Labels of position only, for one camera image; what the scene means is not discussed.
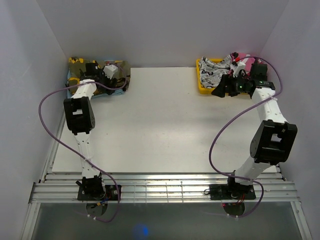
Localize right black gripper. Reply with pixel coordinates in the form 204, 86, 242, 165
210, 72, 251, 98

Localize yellow camouflage trousers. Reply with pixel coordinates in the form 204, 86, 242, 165
68, 57, 131, 95

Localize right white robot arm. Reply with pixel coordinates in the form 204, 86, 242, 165
209, 61, 298, 201

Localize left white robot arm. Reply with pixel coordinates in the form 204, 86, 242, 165
63, 62, 119, 200

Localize newspaper print trousers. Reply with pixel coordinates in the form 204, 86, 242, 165
198, 54, 232, 89

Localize pink camouflage trousers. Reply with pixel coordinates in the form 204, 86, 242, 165
229, 52, 256, 73

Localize yellow plastic tray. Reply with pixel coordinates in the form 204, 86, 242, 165
195, 58, 213, 95

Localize folded light blue cloth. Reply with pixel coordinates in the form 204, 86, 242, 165
65, 71, 131, 98

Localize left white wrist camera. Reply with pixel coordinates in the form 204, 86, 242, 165
103, 64, 119, 79

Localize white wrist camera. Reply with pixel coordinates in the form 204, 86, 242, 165
103, 64, 119, 79
229, 61, 246, 78

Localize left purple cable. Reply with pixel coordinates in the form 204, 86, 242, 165
37, 63, 131, 223

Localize purple cable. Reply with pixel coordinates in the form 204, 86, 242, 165
37, 63, 131, 223
208, 54, 283, 219

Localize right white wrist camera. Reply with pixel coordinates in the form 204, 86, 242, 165
229, 61, 246, 78

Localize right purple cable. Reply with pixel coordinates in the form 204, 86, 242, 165
208, 54, 283, 219

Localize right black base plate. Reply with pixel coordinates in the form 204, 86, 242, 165
203, 184, 256, 200

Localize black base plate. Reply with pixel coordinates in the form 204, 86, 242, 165
203, 184, 256, 200
76, 184, 122, 201

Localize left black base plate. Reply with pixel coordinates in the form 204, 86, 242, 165
76, 184, 122, 201

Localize aluminium mounting rail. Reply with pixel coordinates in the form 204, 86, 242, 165
29, 172, 300, 204

